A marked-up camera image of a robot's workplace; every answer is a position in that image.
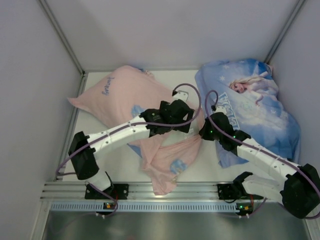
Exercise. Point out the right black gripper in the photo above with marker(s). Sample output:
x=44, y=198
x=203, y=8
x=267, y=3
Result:
x=206, y=131

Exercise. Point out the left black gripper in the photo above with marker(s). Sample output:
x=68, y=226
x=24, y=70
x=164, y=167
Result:
x=186, y=120

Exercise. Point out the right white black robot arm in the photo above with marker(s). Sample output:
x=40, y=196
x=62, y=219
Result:
x=295, y=187

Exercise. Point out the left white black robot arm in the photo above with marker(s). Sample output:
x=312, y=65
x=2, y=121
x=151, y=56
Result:
x=85, y=149

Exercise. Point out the blue Elsa pillow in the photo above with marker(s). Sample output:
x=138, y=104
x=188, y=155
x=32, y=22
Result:
x=250, y=95

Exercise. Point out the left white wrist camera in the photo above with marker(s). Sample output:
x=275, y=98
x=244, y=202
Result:
x=180, y=95

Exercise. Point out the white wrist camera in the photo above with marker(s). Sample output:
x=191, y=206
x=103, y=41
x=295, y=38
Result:
x=180, y=95
x=219, y=109

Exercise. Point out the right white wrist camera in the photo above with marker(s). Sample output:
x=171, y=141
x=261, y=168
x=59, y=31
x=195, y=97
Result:
x=219, y=109

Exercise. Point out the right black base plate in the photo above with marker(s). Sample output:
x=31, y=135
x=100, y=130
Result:
x=231, y=193

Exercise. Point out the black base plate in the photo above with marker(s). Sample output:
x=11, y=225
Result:
x=231, y=193
x=118, y=191

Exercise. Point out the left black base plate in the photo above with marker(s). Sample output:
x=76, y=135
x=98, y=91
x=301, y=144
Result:
x=118, y=191

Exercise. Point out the aluminium mounting rail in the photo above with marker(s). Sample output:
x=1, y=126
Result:
x=137, y=191

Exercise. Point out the slotted grey cable duct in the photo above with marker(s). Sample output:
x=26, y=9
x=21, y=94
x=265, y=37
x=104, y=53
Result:
x=175, y=207

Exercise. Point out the left aluminium frame post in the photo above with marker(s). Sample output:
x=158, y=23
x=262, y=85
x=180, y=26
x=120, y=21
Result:
x=60, y=34

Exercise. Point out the aluminium frame post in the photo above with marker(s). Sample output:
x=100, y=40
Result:
x=60, y=34
x=288, y=23

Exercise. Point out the right aluminium frame post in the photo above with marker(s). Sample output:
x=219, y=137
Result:
x=288, y=23

